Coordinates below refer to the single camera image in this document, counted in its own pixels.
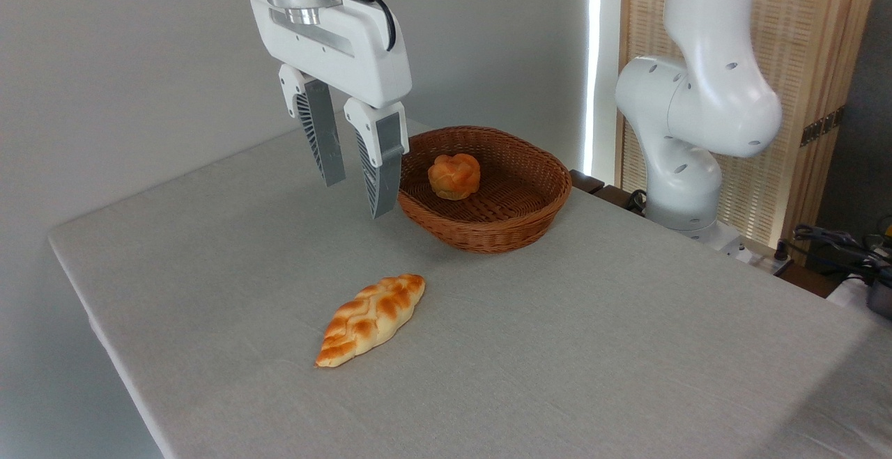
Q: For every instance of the white power strip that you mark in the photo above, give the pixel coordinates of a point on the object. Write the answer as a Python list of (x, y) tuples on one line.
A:
[(770, 260)]

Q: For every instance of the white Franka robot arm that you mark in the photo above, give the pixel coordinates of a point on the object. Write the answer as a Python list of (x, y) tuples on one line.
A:
[(704, 97)]

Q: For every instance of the long braided bread loaf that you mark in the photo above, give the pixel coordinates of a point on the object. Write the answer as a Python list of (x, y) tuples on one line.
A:
[(369, 320)]

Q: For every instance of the dark metal screen hinge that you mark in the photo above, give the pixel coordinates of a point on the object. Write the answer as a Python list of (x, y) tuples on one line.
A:
[(821, 128)]

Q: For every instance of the dark brown wooden furniture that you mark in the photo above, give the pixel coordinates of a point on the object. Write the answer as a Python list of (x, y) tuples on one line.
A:
[(589, 184)]

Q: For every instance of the round orange bread roll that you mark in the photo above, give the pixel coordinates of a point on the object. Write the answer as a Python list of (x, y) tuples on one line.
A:
[(454, 176)]

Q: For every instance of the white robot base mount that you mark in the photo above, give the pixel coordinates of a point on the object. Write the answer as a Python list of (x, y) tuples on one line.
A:
[(721, 237)]

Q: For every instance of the brown wicker basket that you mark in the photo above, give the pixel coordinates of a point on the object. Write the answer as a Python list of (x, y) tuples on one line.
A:
[(502, 222)]

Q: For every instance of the grey tablecloth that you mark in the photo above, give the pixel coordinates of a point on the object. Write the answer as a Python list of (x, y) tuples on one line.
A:
[(488, 347)]

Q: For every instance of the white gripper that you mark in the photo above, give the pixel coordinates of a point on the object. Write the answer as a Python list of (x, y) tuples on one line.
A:
[(362, 62)]

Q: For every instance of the wooden folding screen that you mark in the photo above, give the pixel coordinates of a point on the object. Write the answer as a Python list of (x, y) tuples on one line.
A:
[(801, 41)]

